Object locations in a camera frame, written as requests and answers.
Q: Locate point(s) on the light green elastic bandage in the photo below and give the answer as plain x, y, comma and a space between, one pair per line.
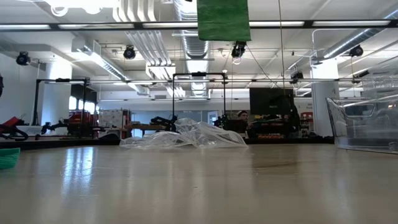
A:
224, 21

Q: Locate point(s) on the black background robot arm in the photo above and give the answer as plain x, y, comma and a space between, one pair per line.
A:
161, 120
53, 126

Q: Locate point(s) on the dark green bandage piece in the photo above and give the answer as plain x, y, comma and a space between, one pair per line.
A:
7, 158

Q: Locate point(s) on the clear crumpled plastic bag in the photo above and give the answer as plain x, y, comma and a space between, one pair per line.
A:
199, 135

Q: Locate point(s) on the person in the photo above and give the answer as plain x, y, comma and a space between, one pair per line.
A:
242, 123

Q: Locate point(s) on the black monitor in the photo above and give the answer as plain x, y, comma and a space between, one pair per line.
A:
267, 99

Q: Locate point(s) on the cluttered background workbench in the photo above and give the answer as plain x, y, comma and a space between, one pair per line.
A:
267, 127

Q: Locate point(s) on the white patterned board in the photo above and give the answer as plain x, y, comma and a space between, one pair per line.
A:
110, 118

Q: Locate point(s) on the white LED light strip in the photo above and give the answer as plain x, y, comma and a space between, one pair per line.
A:
351, 22
25, 26
276, 23
96, 26
169, 24

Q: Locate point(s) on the red tool chest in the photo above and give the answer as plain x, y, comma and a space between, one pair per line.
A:
82, 121

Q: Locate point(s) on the clear plastic container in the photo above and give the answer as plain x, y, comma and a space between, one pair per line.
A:
363, 124

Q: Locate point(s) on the red and black machine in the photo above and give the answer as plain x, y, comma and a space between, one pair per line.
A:
12, 123

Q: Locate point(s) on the black background rig frame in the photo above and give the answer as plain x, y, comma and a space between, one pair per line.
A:
37, 102
173, 99

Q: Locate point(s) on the black ceiling camera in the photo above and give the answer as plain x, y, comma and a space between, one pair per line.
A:
356, 50
297, 76
237, 49
23, 58
129, 53

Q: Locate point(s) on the black aluminium rig frame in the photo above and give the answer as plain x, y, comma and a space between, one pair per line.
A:
311, 23

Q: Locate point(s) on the silver ceiling duct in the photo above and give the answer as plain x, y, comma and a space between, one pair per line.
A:
357, 39

